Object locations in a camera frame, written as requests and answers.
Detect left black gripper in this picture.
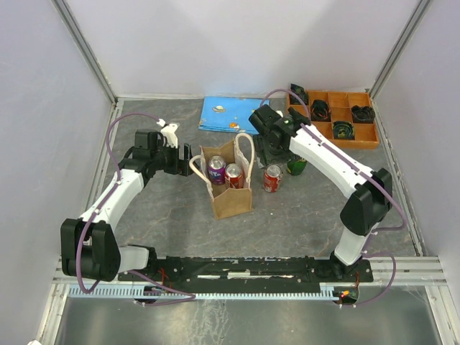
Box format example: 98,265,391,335
151,139,200,177

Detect red cola can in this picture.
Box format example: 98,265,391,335
224,163,244,189
263,164,282,193

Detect burlap canvas tote bag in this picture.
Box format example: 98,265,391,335
189,133,255,219

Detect red cola can front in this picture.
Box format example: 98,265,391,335
224,163,244,189

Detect purple soda can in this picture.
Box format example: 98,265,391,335
208,155,226,185

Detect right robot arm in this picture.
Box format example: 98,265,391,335
249,105,392,281

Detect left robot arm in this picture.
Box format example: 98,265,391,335
60,123,192,282

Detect green glass bottle right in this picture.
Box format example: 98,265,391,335
287,158,307,176

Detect blue patterned folded cloth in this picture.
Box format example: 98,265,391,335
198,96,262,134

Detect dark rolled item middle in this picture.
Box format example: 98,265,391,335
310,99,331,121

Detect dark rolled item top-left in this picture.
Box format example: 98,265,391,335
290,83,309,105

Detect dark rolled item bottom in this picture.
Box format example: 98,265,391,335
332,121,355,140

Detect orange compartment tray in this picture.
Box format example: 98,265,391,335
285,90,380,150

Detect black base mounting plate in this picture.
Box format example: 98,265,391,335
138,257,374,294

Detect dark rolled item right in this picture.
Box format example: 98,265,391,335
351,105,375,124

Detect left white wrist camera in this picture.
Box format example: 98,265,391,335
156,119,180,148

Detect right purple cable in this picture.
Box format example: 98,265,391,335
260,88,409,307

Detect purple cable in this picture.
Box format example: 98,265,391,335
75,111,197,307
260,88,409,307

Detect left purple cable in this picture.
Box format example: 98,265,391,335
75,111,197,307

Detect aluminium frame rail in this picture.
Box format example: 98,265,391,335
52,255,449,287

